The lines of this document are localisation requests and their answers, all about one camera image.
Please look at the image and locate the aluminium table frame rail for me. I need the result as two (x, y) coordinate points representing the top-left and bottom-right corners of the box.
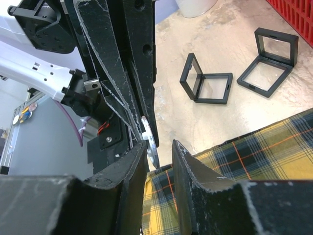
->
(0, 93), (45, 175)

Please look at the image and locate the blue lidded plastic tub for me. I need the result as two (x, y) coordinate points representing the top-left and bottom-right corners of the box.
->
(175, 0), (217, 18)

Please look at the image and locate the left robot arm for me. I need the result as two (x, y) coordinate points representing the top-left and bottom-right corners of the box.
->
(0, 0), (160, 168)

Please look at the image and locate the red plastic shopping basket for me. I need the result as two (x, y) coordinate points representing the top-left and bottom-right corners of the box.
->
(267, 0), (313, 47)

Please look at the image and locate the black brooch display stand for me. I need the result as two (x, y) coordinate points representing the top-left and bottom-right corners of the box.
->
(179, 53), (233, 105)

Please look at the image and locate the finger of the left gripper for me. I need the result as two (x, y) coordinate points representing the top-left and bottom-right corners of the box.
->
(122, 0), (159, 146)
(73, 0), (143, 141)

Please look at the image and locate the yellow plaid shirt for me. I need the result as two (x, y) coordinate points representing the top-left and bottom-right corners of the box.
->
(141, 109), (313, 235)

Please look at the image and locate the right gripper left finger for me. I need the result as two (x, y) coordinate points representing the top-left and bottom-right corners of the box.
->
(0, 141), (148, 235)

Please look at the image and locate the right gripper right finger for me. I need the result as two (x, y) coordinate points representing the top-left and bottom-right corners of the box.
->
(172, 140), (313, 235)

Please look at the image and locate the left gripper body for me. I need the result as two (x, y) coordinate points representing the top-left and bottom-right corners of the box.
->
(60, 0), (137, 147)

